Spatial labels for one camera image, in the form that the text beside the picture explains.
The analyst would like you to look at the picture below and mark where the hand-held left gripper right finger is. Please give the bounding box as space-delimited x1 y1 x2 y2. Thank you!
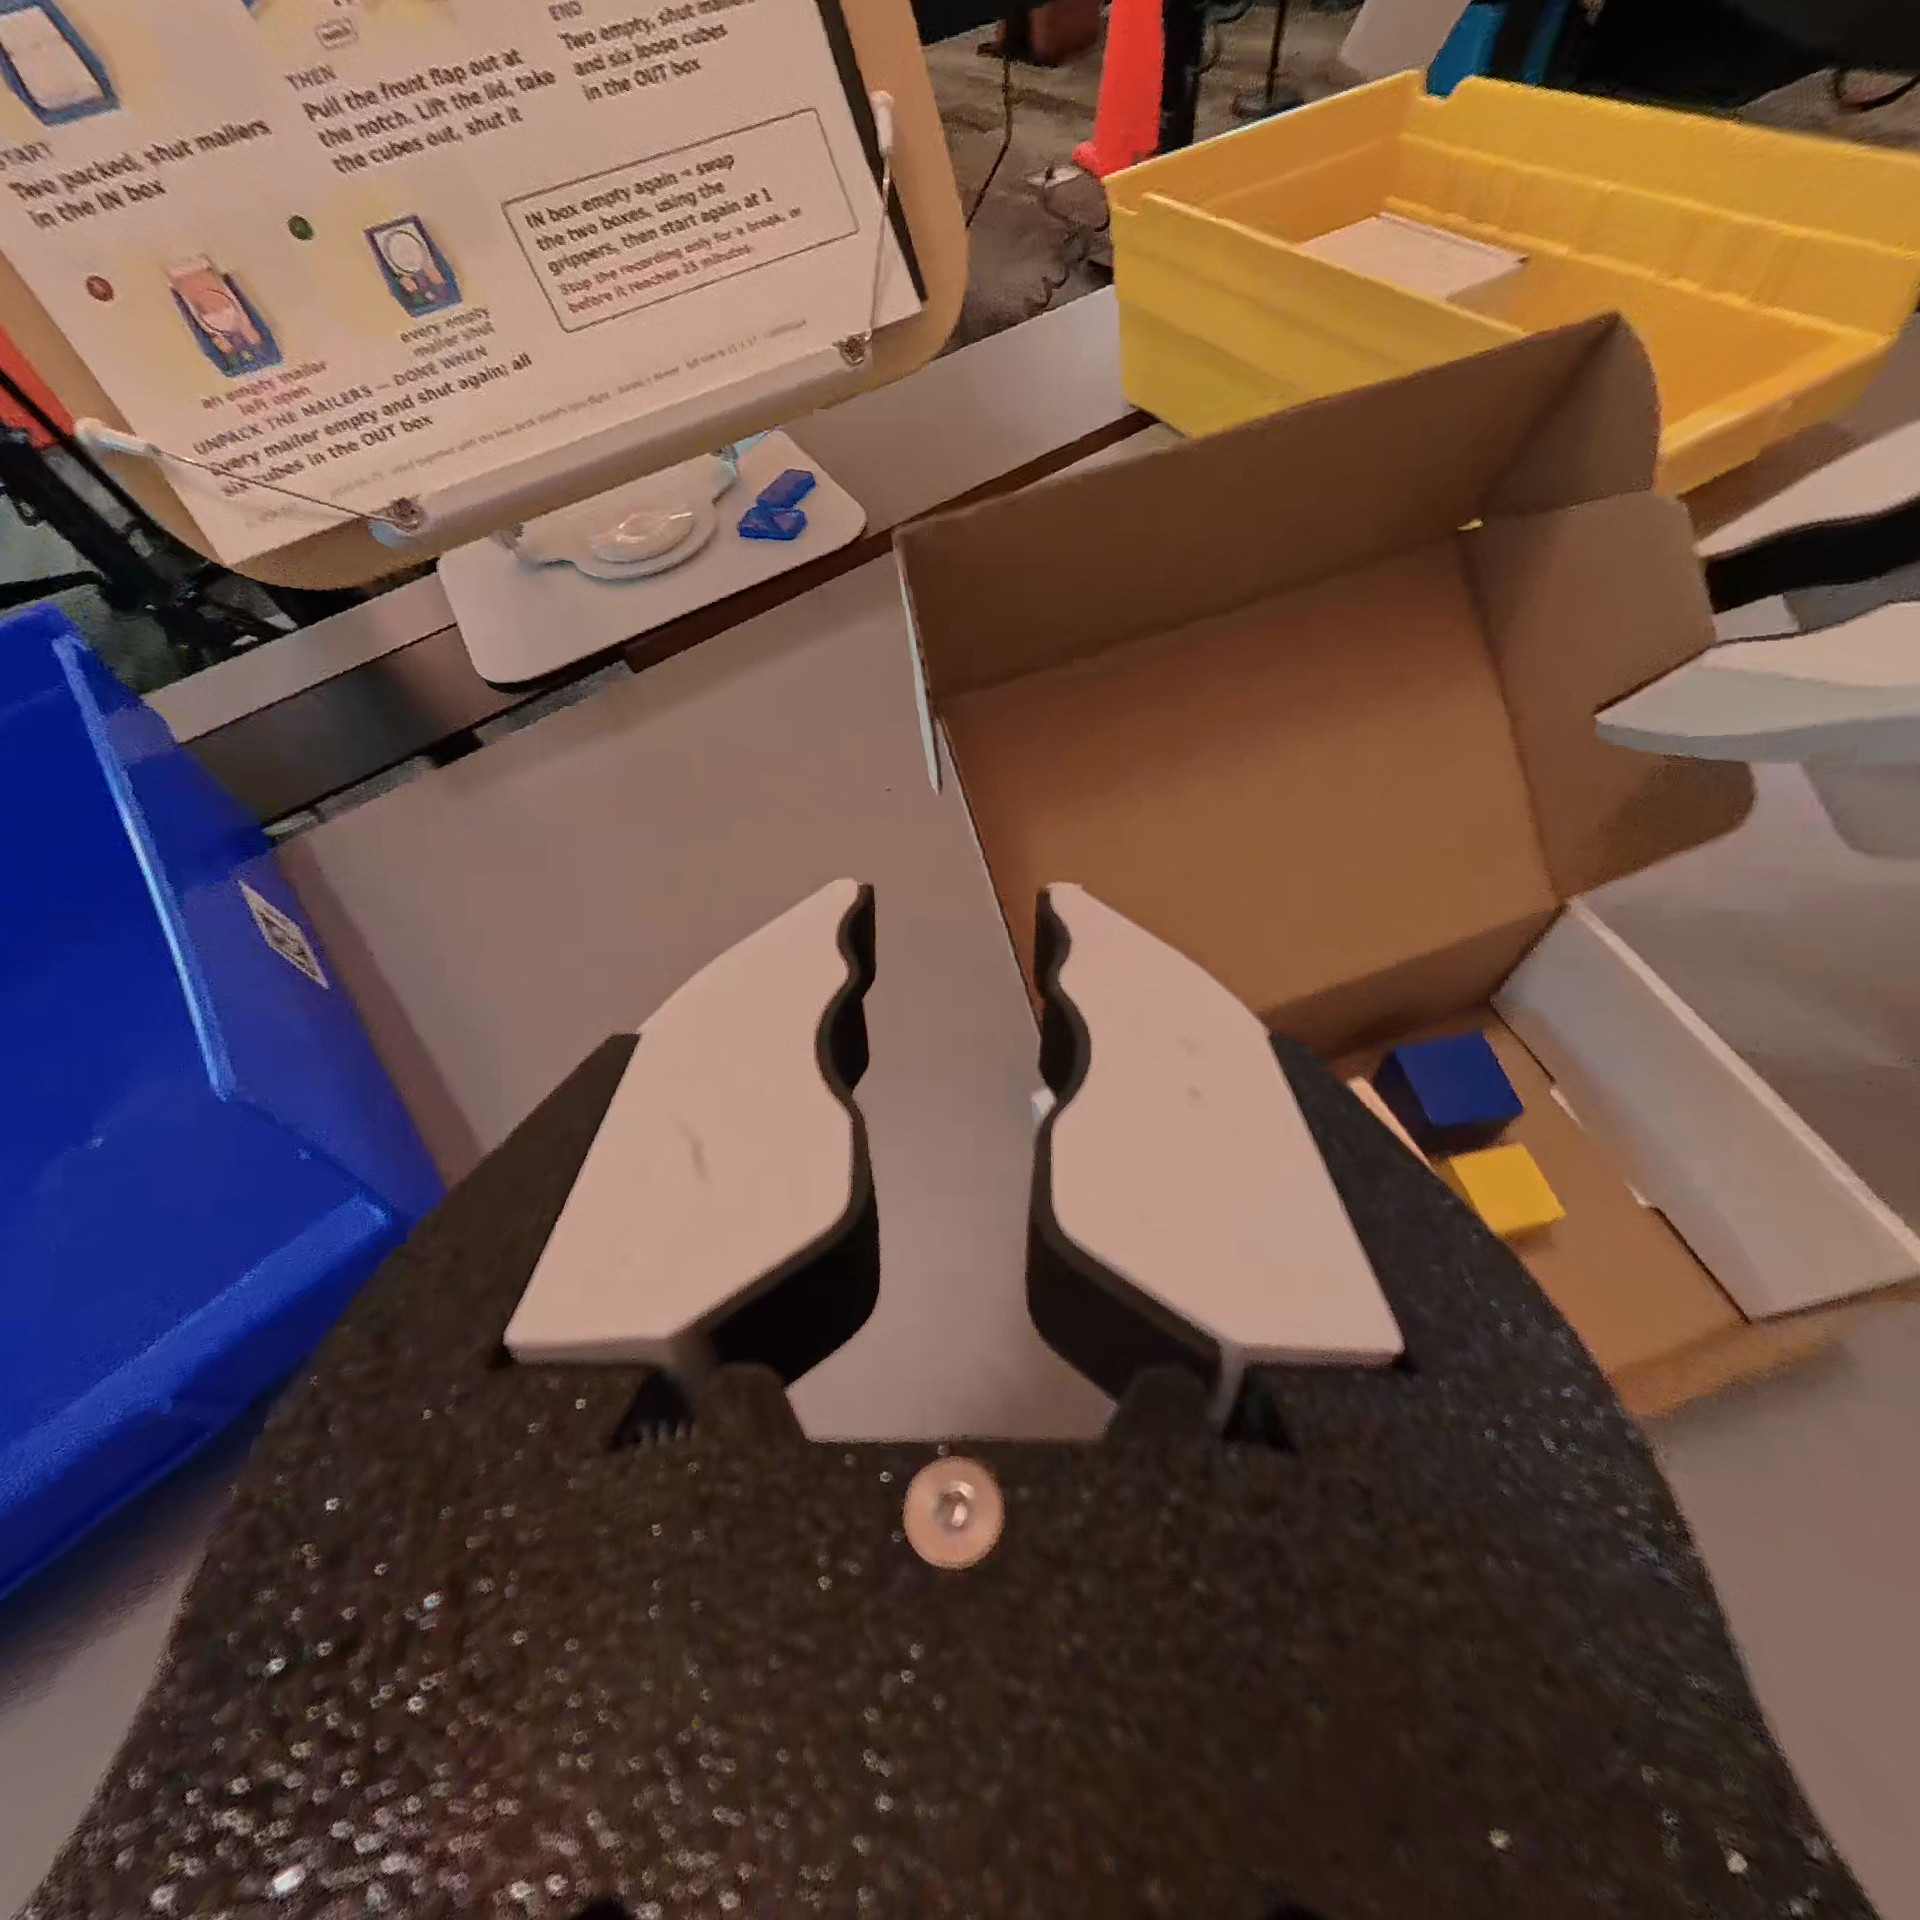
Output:
1026 882 1409 1420

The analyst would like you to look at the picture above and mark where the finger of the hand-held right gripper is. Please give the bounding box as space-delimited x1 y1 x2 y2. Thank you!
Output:
1593 632 1920 857
1697 428 1920 608

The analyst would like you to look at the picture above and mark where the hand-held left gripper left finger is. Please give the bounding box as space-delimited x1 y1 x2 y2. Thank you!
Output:
503 881 881 1373

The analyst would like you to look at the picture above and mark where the blue cube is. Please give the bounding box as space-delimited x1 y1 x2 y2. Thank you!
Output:
1372 1030 1526 1162

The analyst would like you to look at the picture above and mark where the yellow cube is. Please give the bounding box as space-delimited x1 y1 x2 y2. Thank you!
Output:
1440 1142 1567 1244

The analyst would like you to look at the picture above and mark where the white cardboard mailer box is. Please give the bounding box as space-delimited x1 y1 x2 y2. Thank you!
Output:
1297 213 1530 305
897 312 1920 1420

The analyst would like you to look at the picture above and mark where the large yellow plastic bin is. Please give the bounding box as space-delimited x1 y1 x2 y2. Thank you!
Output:
1102 72 1920 497

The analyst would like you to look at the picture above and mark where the blue plastic bin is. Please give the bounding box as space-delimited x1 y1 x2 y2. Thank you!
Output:
0 600 448 1601

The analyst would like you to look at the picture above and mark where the white stand base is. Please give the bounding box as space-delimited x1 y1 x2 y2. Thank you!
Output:
439 430 870 688

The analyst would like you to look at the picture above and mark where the orange traffic cone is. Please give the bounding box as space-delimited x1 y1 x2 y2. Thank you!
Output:
1072 0 1168 179

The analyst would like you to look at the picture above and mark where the instruction sheet on board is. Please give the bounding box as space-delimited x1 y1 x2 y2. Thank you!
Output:
0 0 969 589

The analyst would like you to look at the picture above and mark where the printed instruction sheet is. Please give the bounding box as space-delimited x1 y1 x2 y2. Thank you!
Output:
0 0 924 542

